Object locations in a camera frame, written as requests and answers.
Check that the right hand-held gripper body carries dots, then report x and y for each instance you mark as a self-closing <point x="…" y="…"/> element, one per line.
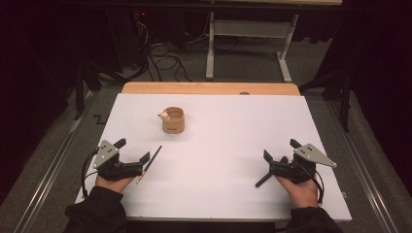
<point x="301" y="168"/>

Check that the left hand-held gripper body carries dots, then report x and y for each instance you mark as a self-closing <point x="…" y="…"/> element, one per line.
<point x="108" y="168"/>

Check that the thin gold ferrule makeup brush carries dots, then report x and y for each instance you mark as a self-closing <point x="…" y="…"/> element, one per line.
<point x="150" y="163"/>

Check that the wooden brush holder cup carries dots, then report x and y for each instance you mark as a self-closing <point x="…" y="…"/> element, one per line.
<point x="174" y="122"/>

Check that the person's left hand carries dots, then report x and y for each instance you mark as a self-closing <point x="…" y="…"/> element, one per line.
<point x="113" y="185"/>

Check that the person's right hand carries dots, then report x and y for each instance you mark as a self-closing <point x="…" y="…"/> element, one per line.
<point x="302" y="194"/>

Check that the black stand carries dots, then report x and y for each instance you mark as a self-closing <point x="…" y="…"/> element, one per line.
<point x="346" y="103"/>
<point x="79" y="93"/>

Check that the metal floor rail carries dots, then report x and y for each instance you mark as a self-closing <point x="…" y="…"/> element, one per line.
<point x="362" y="168"/>
<point x="48" y="181"/>

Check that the white metal desk frame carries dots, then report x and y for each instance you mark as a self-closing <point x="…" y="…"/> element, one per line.
<point x="210" y="48"/>

